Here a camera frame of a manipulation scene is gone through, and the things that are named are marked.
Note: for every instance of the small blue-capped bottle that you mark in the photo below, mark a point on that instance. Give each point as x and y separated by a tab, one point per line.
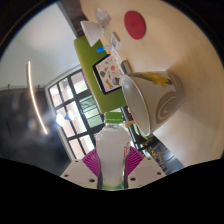
101	49

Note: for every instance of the group of green-seated wooden chairs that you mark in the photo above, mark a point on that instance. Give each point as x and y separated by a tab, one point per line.
156	150

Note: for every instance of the small white card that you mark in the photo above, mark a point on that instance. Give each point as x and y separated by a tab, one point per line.
115	40

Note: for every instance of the white tissue packet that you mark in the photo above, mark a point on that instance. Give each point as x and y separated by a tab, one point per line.
103	16

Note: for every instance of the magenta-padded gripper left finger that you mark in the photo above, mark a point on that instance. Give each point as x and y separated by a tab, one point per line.
78	173

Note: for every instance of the green upholstered bench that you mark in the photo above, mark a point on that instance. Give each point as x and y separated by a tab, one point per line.
83	50

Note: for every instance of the beige ceramic mug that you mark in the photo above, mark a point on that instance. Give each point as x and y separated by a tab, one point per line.
160	100

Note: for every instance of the black-framed picture stand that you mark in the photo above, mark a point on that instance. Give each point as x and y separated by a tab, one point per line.
108	75

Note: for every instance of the long curved ceiling light strip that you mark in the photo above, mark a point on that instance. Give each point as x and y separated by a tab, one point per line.
35	100

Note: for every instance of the group of dark pendant lamps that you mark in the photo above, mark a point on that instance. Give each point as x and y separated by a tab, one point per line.
60	119

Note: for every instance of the green-capped clear drink bottle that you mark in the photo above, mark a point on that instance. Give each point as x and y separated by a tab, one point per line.
111	150

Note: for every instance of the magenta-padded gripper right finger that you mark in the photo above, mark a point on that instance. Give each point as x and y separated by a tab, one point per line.
146	171

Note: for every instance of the large dark-framed grid window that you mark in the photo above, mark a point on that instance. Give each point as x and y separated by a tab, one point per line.
66	96

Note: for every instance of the flat round red coaster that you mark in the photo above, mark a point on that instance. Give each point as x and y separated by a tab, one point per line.
135	25

